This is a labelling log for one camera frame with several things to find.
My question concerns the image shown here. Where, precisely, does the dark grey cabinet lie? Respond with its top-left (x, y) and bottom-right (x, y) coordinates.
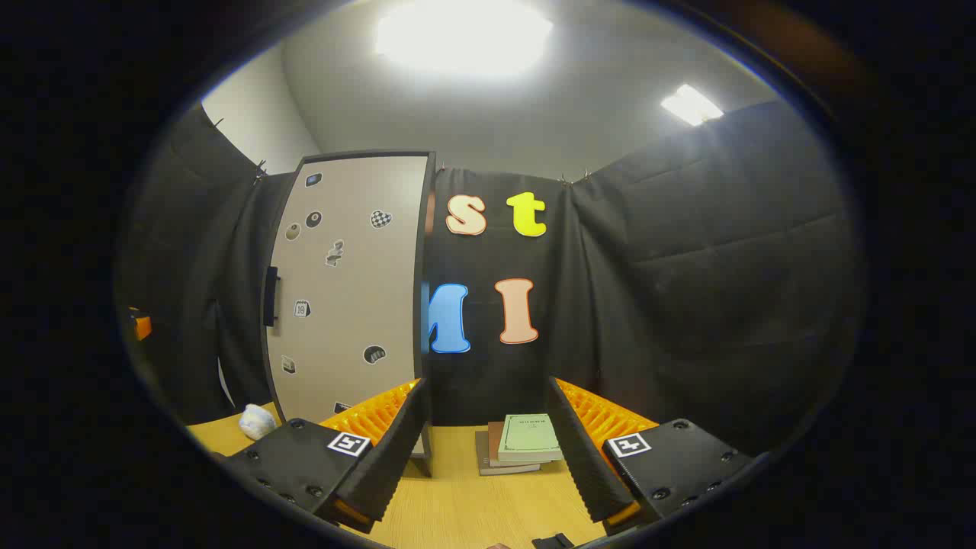
top-left (262, 149), bottom-right (438, 478)

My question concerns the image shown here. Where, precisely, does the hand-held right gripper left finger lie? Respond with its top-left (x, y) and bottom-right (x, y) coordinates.
top-left (221, 379), bottom-right (432, 535)

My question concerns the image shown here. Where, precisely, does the black door handle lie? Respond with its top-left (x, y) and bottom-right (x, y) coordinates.
top-left (263, 266), bottom-right (281, 328)

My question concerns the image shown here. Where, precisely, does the beige cabinet door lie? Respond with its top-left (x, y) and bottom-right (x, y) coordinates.
top-left (267, 156), bottom-right (429, 458)

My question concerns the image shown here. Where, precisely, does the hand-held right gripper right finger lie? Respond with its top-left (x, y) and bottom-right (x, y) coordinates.
top-left (545, 376), bottom-right (756, 537)

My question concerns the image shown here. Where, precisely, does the white plush toy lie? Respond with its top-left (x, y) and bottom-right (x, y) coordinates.
top-left (239, 404), bottom-right (278, 441)

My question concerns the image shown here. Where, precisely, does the black backdrop cloth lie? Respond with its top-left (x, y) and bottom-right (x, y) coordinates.
top-left (122, 99), bottom-right (866, 458)

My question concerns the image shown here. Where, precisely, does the large ceiling light panel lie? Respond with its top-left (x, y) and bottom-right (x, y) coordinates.
top-left (374, 0), bottom-right (554, 79)

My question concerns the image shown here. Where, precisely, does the green book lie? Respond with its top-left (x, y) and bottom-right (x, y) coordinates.
top-left (498, 414), bottom-right (564, 464)

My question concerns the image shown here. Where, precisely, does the brown book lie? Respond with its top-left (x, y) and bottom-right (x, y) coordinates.
top-left (488, 422), bottom-right (551, 468)

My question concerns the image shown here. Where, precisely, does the grey book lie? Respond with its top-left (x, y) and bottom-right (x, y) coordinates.
top-left (475, 431), bottom-right (541, 477)

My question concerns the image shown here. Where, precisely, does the small ceiling light panel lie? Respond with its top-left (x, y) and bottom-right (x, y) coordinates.
top-left (660, 84), bottom-right (724, 127)

